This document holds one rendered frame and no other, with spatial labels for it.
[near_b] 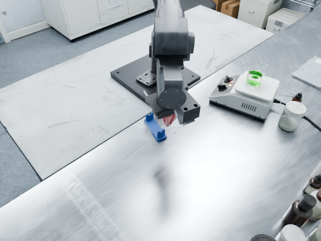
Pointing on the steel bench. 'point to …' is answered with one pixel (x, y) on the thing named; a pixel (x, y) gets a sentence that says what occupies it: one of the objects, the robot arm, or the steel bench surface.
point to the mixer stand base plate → (310, 72)
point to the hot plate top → (266, 83)
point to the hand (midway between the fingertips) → (167, 123)
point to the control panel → (226, 85)
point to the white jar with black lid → (262, 237)
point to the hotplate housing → (244, 103)
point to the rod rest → (155, 127)
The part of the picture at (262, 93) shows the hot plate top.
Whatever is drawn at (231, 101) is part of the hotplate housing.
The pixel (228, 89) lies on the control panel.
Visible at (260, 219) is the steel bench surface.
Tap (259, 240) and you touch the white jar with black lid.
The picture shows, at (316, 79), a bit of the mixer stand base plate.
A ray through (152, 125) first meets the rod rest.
